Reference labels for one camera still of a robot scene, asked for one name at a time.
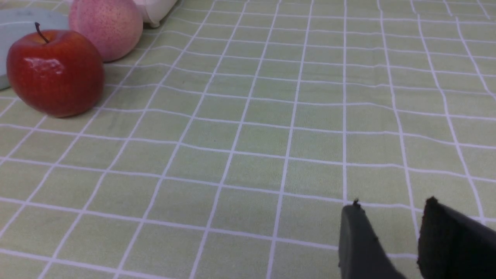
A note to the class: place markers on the white toaster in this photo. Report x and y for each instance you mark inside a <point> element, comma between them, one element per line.
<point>153,11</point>

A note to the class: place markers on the light blue plate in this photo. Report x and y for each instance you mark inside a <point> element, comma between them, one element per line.
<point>18,22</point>

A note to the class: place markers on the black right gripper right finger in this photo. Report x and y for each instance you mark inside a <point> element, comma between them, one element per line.
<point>453,246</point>

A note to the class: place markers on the red apple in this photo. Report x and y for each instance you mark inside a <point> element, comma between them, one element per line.
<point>58,72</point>

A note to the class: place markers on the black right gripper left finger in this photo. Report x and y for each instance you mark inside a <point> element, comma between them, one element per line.
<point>361,255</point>

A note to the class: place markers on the pink peach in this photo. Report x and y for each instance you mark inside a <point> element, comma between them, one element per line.
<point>113,26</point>

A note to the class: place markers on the green checkered tablecloth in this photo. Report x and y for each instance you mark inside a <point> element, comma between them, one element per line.
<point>228,141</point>

